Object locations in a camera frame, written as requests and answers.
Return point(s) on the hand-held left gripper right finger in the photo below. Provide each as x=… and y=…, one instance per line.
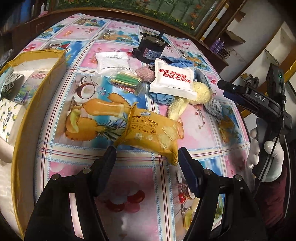
x=188, y=170

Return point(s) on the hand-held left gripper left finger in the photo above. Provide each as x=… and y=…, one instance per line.
x=107, y=164

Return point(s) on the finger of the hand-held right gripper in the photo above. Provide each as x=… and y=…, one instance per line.
x=231, y=86
x=238, y=98

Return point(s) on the yellow towel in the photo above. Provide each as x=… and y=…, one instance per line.
x=201, y=91

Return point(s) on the yellow cracker packet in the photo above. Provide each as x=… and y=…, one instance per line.
x=148, y=134

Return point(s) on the yellow cardboard box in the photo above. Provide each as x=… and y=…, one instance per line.
x=34, y=150

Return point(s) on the person's right forearm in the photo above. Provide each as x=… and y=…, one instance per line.
x=272, y=204

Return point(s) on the person's right hand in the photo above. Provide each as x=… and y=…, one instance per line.
x=276, y=162

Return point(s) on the black shelf object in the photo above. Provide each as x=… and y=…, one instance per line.
x=249, y=80

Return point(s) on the white desiccant packet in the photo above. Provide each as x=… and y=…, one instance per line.
x=214, y=106

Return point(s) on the grey-blue towel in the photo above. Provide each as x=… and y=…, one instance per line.
x=202, y=77

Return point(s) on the brown cardboard box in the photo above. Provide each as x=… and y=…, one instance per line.
x=234, y=37

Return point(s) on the red white wet wipe packet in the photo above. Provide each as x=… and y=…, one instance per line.
x=172, y=81

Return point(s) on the white yellow paper roll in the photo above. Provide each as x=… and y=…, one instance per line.
x=215, y=19

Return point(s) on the light blue towel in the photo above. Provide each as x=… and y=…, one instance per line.
x=161, y=98

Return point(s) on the bag of green pens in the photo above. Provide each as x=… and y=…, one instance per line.
x=124, y=80

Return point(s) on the pink fluffy cloth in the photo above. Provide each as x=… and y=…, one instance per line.
x=144, y=73

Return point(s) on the black electric motor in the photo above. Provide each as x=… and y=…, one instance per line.
x=150, y=49

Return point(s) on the glass fish tank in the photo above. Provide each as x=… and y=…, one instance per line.
x=175, y=9

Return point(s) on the white plastic packet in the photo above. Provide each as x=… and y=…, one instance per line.
x=111, y=62

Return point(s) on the illustrated paper pack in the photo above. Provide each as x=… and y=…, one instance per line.
x=32, y=88

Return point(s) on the lemon print tissue pack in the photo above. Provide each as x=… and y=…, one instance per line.
x=9, y=115

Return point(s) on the green white packet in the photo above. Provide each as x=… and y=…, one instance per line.
x=10, y=85

